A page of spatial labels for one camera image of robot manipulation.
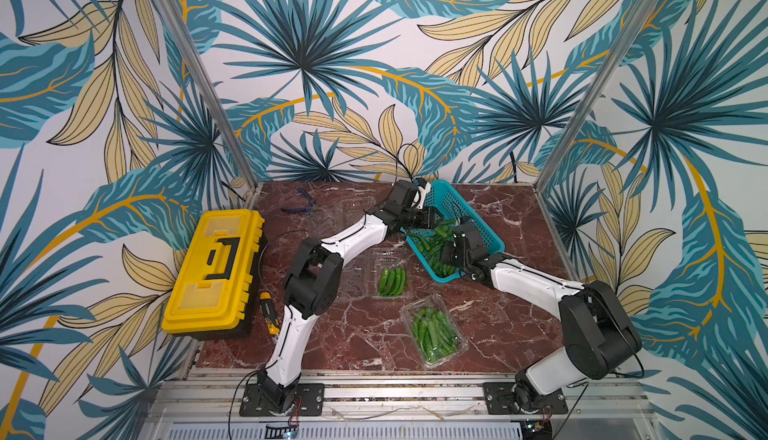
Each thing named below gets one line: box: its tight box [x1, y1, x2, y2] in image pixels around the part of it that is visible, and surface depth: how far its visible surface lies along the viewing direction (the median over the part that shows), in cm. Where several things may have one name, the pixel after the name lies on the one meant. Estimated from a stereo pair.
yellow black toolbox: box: [161, 208, 265, 340], surface depth 78 cm
